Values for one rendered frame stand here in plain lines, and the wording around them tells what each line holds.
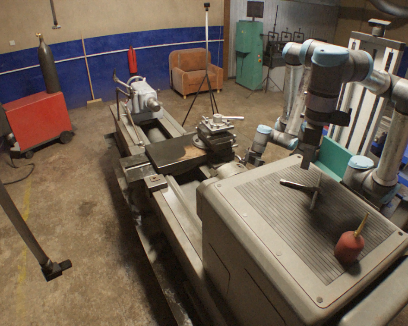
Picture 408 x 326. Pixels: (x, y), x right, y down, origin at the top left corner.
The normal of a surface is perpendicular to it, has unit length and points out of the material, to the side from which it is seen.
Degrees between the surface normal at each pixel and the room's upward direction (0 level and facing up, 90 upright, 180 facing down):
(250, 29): 90
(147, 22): 90
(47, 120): 90
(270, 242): 0
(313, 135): 90
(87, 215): 0
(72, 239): 0
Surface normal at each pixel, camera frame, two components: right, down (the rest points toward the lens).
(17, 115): 0.74, 0.39
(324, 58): -0.72, 0.36
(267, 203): 0.00, -0.82
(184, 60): 0.28, 0.59
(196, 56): 0.47, 0.42
